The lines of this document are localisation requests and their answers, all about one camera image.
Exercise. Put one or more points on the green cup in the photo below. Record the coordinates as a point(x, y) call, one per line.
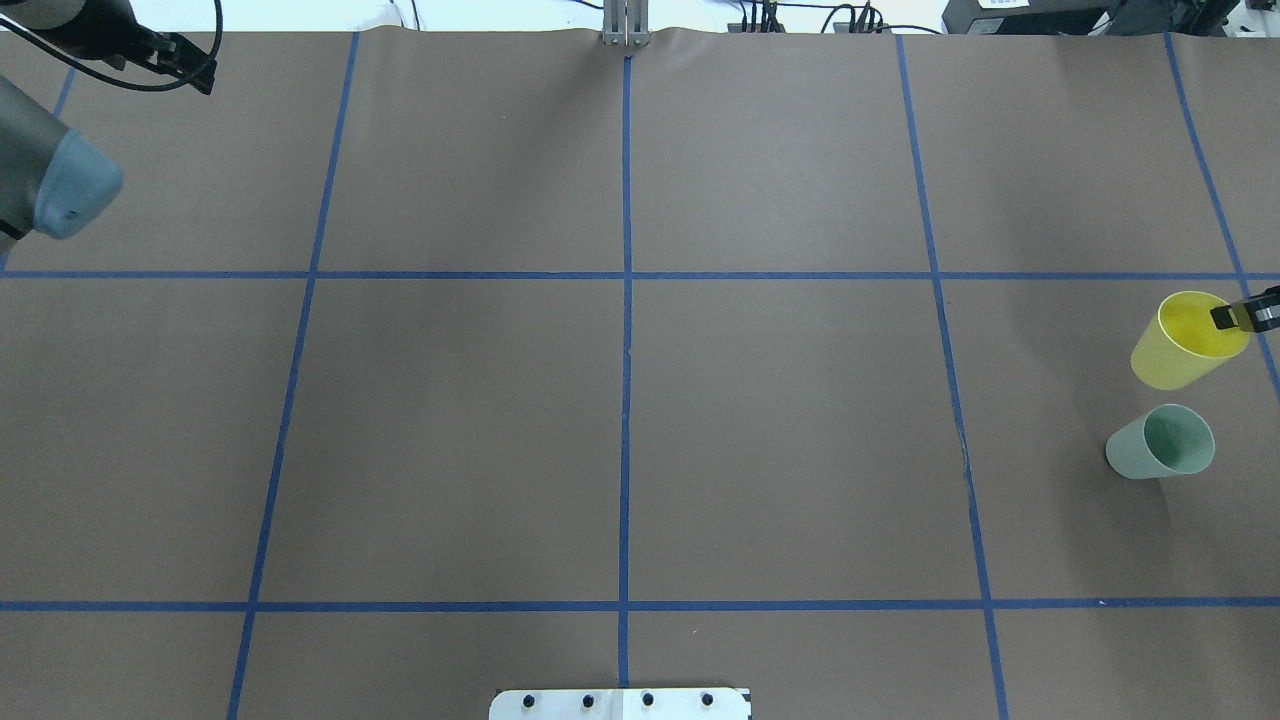
point(1169, 441)

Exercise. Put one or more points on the yellow cup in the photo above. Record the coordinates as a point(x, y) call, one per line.
point(1182, 343)

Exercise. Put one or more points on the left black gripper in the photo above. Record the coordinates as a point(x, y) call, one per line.
point(92, 27)

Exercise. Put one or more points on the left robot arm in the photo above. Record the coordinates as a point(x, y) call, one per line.
point(54, 181)

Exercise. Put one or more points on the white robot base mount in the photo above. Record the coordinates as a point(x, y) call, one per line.
point(624, 703)

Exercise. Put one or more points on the aluminium frame post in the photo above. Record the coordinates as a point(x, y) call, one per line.
point(625, 23)

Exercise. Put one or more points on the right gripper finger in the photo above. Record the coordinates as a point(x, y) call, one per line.
point(1257, 314)

